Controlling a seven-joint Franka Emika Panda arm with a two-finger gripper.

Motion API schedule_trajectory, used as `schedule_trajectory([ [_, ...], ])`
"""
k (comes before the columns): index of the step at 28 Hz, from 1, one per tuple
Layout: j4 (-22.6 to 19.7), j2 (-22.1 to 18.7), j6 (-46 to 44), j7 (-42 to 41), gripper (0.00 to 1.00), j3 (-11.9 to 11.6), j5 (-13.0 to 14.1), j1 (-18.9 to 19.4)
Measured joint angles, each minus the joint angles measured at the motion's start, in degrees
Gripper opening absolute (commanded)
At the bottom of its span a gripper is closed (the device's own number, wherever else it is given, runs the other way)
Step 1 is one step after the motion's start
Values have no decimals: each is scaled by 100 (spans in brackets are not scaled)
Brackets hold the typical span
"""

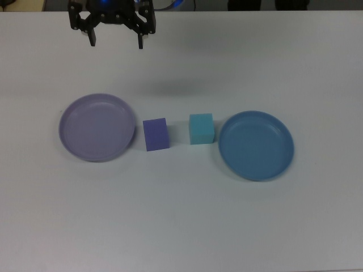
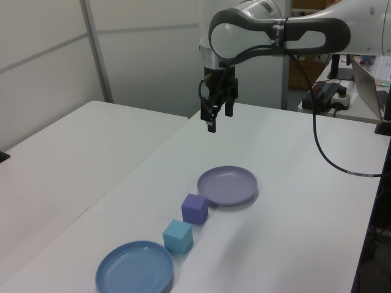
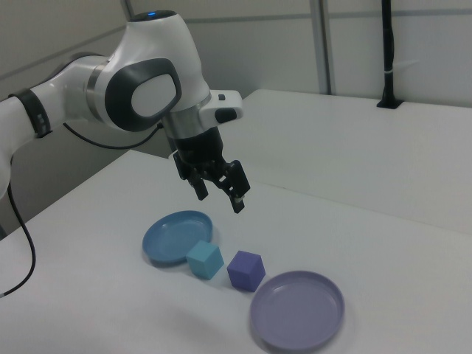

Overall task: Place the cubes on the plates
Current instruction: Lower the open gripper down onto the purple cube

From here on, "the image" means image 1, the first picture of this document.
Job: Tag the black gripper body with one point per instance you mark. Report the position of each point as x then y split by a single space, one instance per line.
110 15

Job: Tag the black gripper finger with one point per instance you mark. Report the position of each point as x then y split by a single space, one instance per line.
91 27
141 27

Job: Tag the purple foam cube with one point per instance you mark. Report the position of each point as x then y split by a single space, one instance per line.
156 136

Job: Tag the cyan foam cube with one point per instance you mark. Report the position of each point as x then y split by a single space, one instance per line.
201 129

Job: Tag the brown wooden desk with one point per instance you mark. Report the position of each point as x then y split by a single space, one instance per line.
22 5

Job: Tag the lilac round plate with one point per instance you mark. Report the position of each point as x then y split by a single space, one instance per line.
96 127

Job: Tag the dark object behind table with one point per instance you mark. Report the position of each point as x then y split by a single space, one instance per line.
244 4
290 4

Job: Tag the blue round plate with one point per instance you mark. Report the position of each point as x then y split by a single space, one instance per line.
255 147

